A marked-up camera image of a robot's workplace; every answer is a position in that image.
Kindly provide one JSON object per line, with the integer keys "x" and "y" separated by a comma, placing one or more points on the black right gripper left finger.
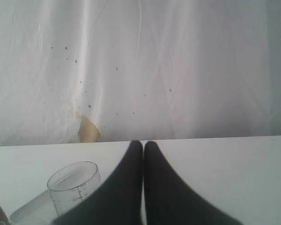
{"x": 118, "y": 200}

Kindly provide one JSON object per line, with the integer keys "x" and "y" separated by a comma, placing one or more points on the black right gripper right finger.
{"x": 170, "y": 201}

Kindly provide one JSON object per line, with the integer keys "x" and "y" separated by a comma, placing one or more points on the clear plastic shaker cup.
{"x": 72, "y": 184}

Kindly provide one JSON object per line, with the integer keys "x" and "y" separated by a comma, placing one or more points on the white rectangular tray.
{"x": 38, "y": 211}

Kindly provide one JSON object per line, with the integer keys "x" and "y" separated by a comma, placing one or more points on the white plastic backdrop sheet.
{"x": 137, "y": 69}

